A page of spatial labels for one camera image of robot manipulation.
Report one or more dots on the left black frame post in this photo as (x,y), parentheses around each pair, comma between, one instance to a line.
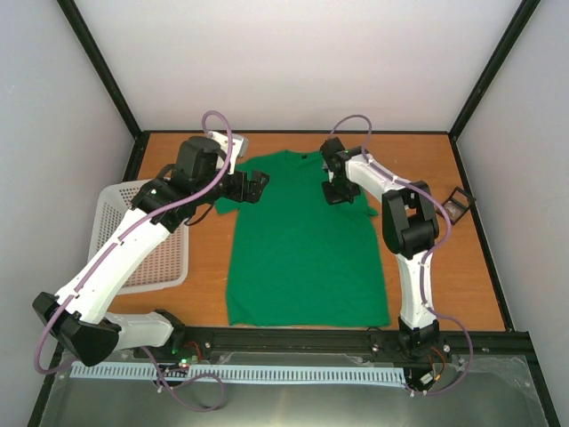
(85,38)

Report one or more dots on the light blue cable duct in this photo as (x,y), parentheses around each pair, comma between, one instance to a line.
(281,375)

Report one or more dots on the small electronics board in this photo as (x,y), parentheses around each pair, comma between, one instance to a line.
(190,354)

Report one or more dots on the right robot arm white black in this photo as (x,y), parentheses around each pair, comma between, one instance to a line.
(409,228)

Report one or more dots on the black frame post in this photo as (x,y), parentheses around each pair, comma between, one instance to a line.
(85,38)
(513,31)

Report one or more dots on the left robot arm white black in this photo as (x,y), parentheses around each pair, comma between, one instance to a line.
(77,316)

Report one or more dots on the green t-shirt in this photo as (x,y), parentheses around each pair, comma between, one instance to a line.
(298,261)

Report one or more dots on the right black frame post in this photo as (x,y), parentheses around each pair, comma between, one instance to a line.
(513,31)

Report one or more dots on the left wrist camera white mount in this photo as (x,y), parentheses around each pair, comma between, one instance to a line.
(233,149)

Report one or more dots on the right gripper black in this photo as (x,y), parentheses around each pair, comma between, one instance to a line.
(332,198)

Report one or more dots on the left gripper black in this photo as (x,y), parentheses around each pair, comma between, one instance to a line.
(239,194)

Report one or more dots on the white plastic basket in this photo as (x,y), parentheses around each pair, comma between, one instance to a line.
(166,266)

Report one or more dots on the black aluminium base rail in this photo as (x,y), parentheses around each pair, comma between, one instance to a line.
(368,344)

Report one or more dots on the black brooch box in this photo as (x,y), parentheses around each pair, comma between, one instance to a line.
(458,204)

